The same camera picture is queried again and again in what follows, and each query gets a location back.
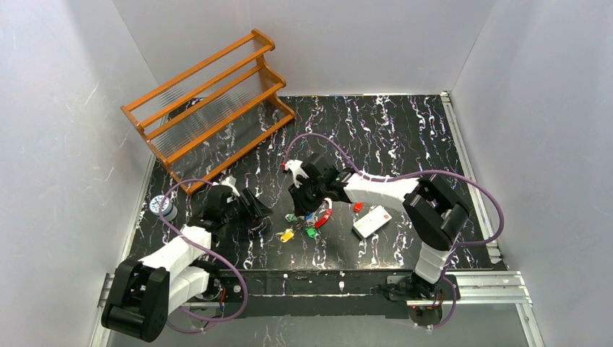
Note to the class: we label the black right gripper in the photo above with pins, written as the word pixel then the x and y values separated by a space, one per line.
pixel 303 197

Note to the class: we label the white blue tape roll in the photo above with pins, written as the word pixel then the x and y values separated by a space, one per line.
pixel 159 204

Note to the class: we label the white card box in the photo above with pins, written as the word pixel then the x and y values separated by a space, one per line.
pixel 373 221

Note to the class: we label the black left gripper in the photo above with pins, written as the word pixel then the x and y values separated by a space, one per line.
pixel 254 209

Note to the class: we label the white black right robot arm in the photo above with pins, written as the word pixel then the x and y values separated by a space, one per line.
pixel 436 211

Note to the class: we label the orange wooden shelf rack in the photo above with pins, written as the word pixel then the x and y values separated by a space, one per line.
pixel 204 119

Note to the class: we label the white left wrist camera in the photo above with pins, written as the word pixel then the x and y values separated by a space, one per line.
pixel 230 181

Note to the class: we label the red tag key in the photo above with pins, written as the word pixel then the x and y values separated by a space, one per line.
pixel 357 207

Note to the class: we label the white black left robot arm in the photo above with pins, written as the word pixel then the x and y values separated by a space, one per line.
pixel 144 292

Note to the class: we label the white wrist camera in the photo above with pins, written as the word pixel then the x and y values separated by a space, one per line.
pixel 230 181
pixel 293 167

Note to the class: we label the aluminium front rail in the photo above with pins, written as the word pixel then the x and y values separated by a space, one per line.
pixel 462 287

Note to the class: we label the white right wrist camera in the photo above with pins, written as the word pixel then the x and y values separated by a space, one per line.
pixel 293 167

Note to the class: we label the yellow tag key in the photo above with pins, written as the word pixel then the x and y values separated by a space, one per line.
pixel 286 235

